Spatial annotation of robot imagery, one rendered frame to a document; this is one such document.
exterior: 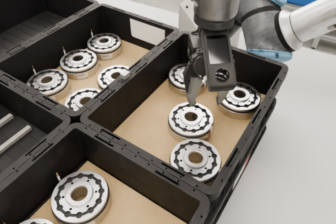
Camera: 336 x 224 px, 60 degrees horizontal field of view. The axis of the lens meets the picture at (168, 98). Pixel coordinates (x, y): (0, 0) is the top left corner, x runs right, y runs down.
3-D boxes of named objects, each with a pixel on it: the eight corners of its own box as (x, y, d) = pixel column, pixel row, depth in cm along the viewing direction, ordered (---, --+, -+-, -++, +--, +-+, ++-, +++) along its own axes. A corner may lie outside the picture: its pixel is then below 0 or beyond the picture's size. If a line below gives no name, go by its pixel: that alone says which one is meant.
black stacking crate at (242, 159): (207, 229, 53) (213, 199, 45) (88, 155, 65) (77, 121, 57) (276, 101, 77) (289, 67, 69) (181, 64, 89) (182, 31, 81)
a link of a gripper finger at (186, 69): (199, 88, 61) (213, 54, 56) (201, 94, 60) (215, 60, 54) (178, 86, 60) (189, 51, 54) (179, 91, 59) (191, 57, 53)
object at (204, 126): (196, 144, 61) (196, 142, 61) (159, 121, 66) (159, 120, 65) (221, 117, 67) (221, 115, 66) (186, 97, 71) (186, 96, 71)
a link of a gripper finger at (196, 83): (189, 91, 67) (201, 59, 61) (193, 110, 63) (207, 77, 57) (176, 90, 67) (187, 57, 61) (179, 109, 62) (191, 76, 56)
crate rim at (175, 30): (102, 9, 94) (101, 2, 92) (181, 36, 82) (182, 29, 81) (-12, 75, 70) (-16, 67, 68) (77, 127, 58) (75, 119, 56)
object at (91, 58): (79, 47, 87) (78, 45, 87) (104, 58, 83) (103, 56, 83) (52, 64, 81) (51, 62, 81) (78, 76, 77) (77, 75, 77)
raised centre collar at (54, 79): (49, 72, 78) (48, 70, 77) (60, 80, 75) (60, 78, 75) (33, 82, 75) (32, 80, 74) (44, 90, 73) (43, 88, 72)
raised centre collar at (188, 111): (193, 129, 63) (193, 128, 63) (175, 119, 66) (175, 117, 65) (206, 117, 66) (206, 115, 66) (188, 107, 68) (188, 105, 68)
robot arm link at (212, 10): (247, -2, 45) (194, 0, 44) (241, 24, 48) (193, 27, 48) (234, -21, 50) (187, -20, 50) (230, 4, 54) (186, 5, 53)
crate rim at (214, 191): (213, 206, 46) (214, 199, 45) (78, 127, 58) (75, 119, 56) (288, 73, 70) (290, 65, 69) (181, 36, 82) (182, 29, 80)
